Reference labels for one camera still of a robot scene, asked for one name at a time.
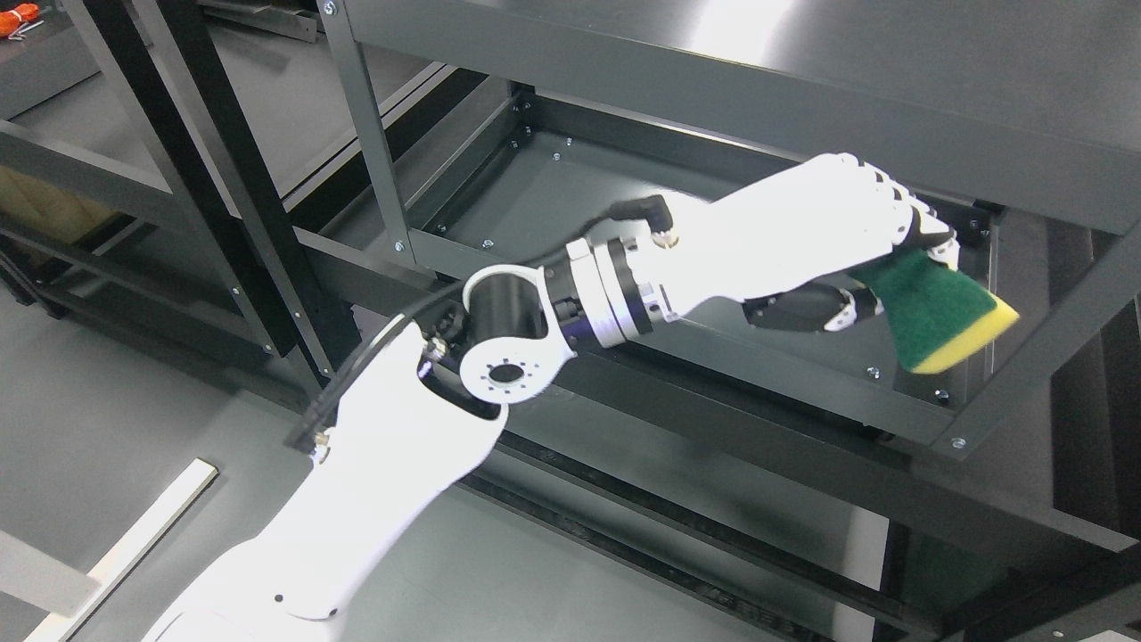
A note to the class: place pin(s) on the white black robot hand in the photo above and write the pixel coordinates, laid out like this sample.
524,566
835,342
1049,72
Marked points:
829,214

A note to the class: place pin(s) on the green yellow sponge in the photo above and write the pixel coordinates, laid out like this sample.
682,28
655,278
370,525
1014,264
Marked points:
937,317

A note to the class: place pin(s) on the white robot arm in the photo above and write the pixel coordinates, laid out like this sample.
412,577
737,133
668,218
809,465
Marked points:
415,410

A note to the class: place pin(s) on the grey metal shelving unit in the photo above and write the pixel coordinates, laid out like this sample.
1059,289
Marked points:
437,138

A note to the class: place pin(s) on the white floor strip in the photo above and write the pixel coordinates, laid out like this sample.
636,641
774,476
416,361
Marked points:
69,597

